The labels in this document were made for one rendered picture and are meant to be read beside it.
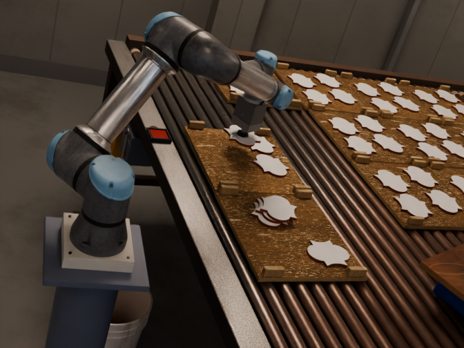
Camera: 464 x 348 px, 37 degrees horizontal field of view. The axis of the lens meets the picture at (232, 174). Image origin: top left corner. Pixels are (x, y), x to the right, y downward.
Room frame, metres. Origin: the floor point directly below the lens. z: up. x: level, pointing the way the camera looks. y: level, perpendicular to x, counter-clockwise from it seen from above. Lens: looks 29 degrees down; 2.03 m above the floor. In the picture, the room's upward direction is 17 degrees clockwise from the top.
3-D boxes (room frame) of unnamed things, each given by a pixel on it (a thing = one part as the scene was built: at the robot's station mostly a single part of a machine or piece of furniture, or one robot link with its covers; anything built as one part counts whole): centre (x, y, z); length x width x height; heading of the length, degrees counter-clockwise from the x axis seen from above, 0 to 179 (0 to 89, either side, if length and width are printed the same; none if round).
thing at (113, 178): (1.47, 0.29, 1.08); 0.13 x 0.12 x 0.14; 58
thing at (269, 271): (1.52, -0.18, 0.95); 0.06 x 0.02 x 0.03; 117
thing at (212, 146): (2.12, -0.03, 0.93); 0.41 x 0.35 x 0.02; 26
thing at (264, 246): (1.75, -0.21, 0.93); 0.41 x 0.35 x 0.02; 27
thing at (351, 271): (1.64, -0.42, 0.95); 0.06 x 0.02 x 0.03; 117
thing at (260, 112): (2.16, 0.00, 1.10); 0.10 x 0.09 x 0.16; 143
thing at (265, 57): (2.15, 0.01, 1.26); 0.09 x 0.08 x 0.11; 148
